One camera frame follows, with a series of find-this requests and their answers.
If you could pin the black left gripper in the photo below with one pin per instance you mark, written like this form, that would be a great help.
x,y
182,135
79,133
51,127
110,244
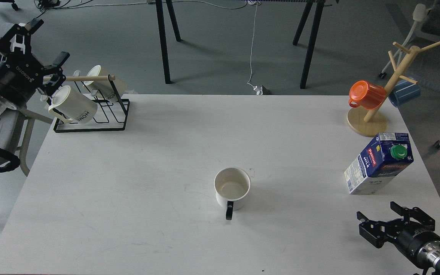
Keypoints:
x,y
21,73

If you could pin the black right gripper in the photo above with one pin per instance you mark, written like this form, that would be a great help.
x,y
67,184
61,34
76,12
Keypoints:
x,y
416,241

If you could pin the blue Pascual milk carton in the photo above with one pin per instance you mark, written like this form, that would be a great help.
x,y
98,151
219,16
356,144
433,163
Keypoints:
x,y
384,157

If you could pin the white mug black handle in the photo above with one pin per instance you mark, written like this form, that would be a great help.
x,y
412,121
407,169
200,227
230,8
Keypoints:
x,y
232,186

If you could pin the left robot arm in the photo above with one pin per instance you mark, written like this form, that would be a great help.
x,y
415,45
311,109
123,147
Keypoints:
x,y
22,74

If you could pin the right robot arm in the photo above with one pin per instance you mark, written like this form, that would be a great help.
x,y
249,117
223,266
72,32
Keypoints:
x,y
413,236

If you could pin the blue striped cup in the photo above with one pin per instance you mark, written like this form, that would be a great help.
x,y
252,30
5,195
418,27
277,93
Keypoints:
x,y
404,92

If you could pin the orange plastic cup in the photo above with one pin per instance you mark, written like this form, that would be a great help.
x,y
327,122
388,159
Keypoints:
x,y
367,95

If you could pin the cream HOME mug front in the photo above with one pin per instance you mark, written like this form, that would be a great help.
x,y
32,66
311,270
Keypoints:
x,y
71,106

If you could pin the grey office chair left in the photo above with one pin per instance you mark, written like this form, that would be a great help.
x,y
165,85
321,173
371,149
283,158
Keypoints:
x,y
15,133

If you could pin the cream mug rear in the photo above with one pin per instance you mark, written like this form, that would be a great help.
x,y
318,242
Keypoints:
x,y
105,88

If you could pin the wooden mug tree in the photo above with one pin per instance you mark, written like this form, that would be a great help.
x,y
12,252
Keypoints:
x,y
370,122

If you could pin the black table legs left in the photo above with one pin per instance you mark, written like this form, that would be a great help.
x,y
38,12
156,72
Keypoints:
x,y
162,34

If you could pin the black table legs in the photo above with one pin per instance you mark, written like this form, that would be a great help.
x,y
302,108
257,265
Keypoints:
x,y
162,34
313,35

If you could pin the white chair right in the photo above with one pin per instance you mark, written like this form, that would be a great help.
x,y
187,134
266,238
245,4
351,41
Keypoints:
x,y
411,34

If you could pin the white power strip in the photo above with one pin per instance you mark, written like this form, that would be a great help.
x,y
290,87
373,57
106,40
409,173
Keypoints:
x,y
261,90

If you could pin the black table legs right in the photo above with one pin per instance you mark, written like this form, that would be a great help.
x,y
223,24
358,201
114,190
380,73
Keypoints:
x,y
313,35

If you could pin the black wire mug rack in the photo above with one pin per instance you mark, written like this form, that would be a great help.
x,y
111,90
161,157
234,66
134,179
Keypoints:
x,y
109,116

